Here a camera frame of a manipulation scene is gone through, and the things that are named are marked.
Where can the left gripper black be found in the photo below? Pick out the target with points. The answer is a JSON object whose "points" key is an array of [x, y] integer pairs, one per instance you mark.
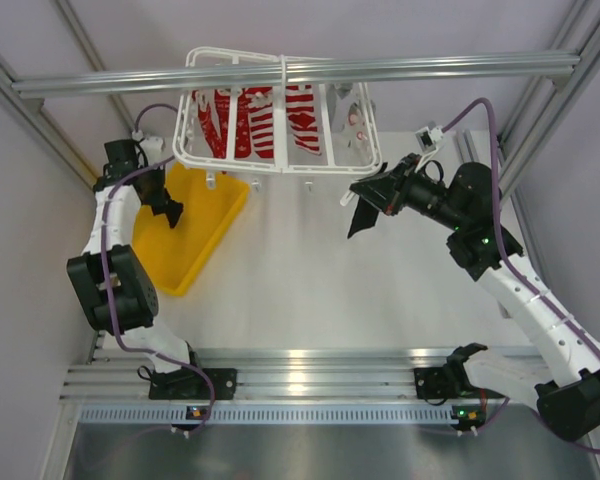
{"points": [[159, 175]]}

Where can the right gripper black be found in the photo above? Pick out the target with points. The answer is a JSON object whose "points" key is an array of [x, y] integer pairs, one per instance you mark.
{"points": [[387, 190]]}

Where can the white hanger clip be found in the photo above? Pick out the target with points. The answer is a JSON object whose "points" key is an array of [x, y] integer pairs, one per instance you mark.
{"points": [[347, 198]]}

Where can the white plastic clip hanger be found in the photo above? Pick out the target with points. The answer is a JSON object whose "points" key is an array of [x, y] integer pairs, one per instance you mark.
{"points": [[191, 150]]}

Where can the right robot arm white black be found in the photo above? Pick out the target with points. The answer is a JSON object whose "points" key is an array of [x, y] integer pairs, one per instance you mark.
{"points": [[565, 393]]}

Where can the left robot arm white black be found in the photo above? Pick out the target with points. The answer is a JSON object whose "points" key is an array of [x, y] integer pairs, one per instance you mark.
{"points": [[112, 286]]}

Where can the yellow plastic tray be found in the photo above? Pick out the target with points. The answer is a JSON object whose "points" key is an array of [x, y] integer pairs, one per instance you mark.
{"points": [[174, 257]]}

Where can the white sock red trim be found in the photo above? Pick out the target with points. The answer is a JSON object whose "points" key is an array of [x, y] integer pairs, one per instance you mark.
{"points": [[351, 139]]}

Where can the grey sock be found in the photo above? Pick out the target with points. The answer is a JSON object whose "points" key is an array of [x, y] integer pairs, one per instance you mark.
{"points": [[335, 94]]}

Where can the red white striped sock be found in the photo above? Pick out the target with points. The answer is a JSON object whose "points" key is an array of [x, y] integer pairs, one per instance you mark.
{"points": [[301, 118], [260, 114]]}

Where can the aluminium top crossbar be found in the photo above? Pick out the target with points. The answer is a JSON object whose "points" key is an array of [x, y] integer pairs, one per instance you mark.
{"points": [[285, 72]]}

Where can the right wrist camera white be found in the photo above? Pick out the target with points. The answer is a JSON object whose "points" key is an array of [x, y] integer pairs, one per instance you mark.
{"points": [[431, 138]]}

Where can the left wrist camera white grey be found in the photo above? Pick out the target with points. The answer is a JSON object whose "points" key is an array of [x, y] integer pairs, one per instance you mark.
{"points": [[152, 146]]}

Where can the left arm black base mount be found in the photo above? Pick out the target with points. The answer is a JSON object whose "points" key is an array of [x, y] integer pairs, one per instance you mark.
{"points": [[184, 384]]}

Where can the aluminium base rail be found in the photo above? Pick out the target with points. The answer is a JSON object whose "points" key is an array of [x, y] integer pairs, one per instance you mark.
{"points": [[269, 375]]}

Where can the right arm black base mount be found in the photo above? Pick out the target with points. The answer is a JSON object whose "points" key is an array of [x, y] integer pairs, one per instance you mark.
{"points": [[442, 383]]}

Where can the grey slotted cable duct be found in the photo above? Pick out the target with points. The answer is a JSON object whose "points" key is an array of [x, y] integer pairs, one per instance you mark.
{"points": [[285, 414]]}

